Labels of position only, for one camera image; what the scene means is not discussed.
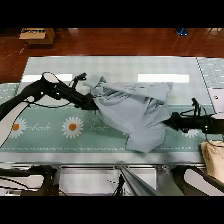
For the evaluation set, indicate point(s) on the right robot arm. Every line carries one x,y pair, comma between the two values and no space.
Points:
207,123

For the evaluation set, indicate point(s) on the beige garment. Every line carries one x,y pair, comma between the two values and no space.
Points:
215,160

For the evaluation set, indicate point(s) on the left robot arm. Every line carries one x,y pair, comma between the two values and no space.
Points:
35,88

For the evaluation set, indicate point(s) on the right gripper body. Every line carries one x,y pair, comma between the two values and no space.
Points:
176,122

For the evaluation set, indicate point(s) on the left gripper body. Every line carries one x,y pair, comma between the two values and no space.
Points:
83,100

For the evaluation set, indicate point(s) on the blue object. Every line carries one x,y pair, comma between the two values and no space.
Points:
182,31

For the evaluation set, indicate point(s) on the silver frame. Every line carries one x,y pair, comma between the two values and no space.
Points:
140,186

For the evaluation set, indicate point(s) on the cardboard box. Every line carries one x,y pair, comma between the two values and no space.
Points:
36,35

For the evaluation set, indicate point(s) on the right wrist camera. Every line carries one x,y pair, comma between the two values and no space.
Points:
195,107

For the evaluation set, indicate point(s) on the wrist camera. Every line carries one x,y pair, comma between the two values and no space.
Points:
80,78
195,107

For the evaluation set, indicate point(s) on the light blue shirt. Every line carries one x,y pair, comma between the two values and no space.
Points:
133,110

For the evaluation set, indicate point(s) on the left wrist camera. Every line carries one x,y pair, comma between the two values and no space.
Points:
80,78

